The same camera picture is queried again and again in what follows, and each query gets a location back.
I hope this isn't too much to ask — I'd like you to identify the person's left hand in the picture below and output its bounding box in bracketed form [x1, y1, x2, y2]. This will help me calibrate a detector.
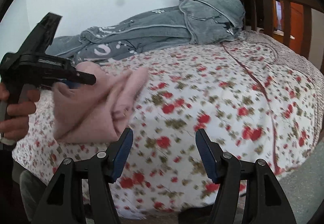
[1, 89, 40, 142]

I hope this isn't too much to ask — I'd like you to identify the grey patterned quilt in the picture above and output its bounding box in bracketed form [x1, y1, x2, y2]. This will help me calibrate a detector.
[46, 0, 245, 64]

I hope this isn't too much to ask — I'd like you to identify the floral bed sheet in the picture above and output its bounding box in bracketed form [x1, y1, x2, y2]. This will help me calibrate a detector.
[13, 31, 323, 219]

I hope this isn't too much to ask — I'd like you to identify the pink knit sweater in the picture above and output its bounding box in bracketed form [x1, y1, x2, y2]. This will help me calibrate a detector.
[53, 62, 149, 144]

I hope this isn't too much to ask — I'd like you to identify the wooden bed footboard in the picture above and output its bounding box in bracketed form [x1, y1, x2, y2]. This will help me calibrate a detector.
[244, 0, 323, 59]

